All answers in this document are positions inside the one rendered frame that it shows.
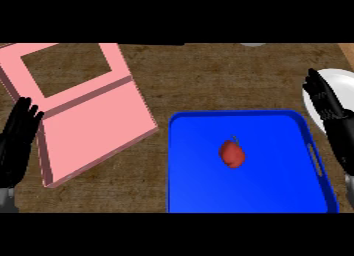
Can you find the blue plastic tray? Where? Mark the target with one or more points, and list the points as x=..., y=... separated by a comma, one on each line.
x=248, y=163

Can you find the pale grey round object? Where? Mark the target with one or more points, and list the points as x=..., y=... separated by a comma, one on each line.
x=252, y=44

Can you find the red bell pepper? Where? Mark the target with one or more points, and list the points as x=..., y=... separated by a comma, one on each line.
x=231, y=154

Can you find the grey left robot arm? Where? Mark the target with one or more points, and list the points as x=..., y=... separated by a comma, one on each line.
x=0, y=199

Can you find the pink open box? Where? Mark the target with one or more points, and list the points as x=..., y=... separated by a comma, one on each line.
x=88, y=110

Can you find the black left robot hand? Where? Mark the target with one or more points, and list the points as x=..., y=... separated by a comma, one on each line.
x=8, y=146

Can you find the white plate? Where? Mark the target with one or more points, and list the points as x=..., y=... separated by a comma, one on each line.
x=342, y=87

